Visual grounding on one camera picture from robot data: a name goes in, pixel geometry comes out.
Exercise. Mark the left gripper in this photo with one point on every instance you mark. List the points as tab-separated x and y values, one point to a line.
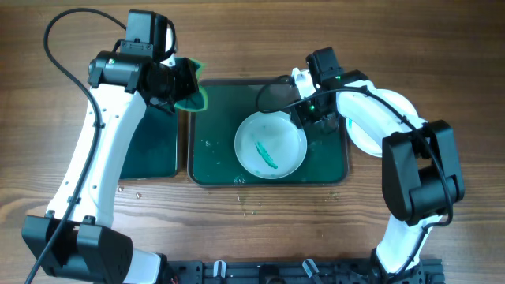
183	79

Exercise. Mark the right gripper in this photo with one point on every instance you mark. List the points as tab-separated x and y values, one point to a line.
306	114

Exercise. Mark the green yellow scrub sponge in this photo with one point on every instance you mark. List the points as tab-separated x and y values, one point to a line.
197	101

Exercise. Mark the white plate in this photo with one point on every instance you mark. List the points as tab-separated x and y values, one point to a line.
363	138
270	146

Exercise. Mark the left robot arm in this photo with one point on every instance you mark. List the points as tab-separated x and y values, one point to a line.
74	239

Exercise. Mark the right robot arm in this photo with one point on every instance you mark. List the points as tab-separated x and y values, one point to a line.
421	173

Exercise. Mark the black water basin tray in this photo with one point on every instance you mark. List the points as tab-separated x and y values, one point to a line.
153	150

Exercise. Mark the dark green serving tray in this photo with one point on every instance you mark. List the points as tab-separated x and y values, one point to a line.
212	158

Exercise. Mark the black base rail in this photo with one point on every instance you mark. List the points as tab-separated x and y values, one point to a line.
352	271

